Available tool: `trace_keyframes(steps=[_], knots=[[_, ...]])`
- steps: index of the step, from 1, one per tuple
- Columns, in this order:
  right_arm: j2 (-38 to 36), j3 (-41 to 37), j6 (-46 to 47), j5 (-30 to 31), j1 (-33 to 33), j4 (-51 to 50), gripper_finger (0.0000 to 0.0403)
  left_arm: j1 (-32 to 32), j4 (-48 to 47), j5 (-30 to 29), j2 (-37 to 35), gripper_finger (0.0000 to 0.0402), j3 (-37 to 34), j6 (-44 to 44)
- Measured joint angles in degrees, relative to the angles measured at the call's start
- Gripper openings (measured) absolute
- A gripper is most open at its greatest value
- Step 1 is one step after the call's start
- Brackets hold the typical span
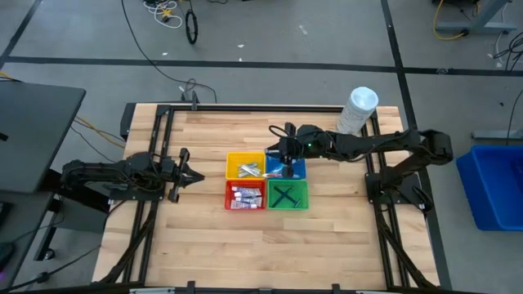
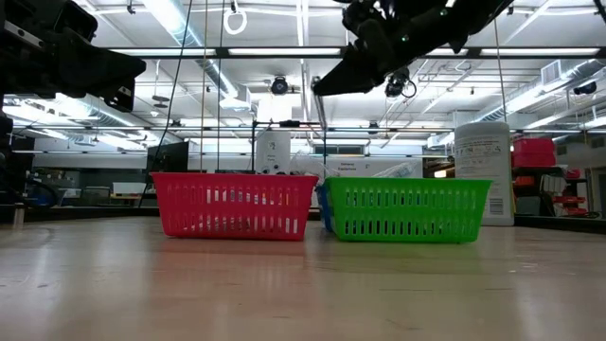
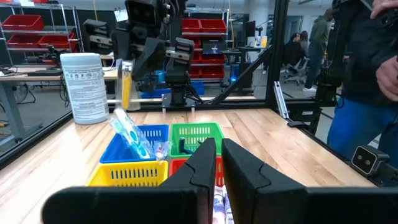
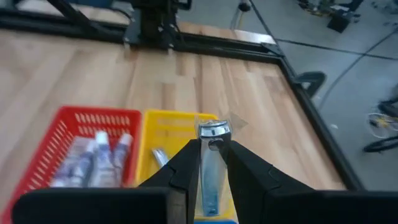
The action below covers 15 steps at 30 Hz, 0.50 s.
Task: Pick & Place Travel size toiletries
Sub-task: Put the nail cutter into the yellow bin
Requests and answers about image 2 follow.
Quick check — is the white hanging ring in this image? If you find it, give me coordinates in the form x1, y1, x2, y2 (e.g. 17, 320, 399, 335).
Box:
223, 0, 249, 37

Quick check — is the white wipes canister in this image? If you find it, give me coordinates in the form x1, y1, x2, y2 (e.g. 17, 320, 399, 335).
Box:
454, 121, 516, 227

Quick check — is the blue plastic basket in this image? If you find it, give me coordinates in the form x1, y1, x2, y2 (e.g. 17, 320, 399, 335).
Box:
315, 183, 335, 234

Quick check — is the white wall device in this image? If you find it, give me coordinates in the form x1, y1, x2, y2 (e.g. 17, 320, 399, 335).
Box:
255, 130, 293, 175

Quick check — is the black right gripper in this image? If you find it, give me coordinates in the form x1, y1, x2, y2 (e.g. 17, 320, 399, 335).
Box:
312, 0, 455, 97

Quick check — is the red storage bin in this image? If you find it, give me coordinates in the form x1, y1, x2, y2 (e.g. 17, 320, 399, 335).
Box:
510, 137, 558, 169

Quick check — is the green plastic basket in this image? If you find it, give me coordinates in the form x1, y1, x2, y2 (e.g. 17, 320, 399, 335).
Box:
324, 176, 493, 245

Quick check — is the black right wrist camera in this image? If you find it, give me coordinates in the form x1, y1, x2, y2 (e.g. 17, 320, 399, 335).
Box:
341, 0, 385, 35

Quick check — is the black ceiling light rail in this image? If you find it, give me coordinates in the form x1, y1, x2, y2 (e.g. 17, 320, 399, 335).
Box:
106, 45, 606, 61

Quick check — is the round black ceiling camera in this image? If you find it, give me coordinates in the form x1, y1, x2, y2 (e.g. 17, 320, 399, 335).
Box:
270, 75, 290, 97

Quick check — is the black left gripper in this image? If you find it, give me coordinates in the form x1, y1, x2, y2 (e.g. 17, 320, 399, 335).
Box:
0, 27, 148, 114

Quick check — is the red plastic basket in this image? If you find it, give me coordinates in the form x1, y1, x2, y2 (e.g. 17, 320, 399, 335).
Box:
151, 171, 321, 242

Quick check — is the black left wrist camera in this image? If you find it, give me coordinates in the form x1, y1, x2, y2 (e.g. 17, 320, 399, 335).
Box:
0, 0, 99, 48

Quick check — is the thin hanging cable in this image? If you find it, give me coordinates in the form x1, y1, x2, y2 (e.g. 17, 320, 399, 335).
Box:
492, 18, 508, 123

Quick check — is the black computer monitor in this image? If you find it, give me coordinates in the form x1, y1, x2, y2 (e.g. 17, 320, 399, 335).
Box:
146, 140, 190, 174

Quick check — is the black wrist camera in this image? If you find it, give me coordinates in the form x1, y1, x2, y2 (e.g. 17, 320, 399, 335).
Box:
341, 0, 385, 35
0, 0, 99, 48

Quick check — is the blue toothbrush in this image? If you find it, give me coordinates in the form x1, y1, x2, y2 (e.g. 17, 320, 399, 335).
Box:
372, 161, 421, 179

